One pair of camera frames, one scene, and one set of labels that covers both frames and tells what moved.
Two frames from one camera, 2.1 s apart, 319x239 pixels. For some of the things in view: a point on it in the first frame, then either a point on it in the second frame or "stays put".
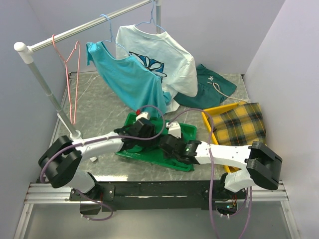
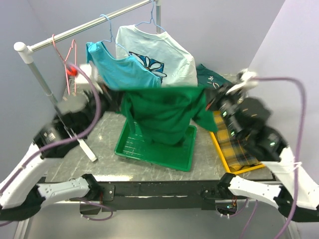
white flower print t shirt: x=169 y=59 stays put
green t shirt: x=187 y=132 to x=164 y=115
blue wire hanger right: x=153 y=1 stays put
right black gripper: x=179 y=139 to x=219 y=95
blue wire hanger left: x=112 y=38 stays put
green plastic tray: x=154 y=153 stays put
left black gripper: x=151 y=133 to x=107 y=96
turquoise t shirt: x=135 y=84 stays put
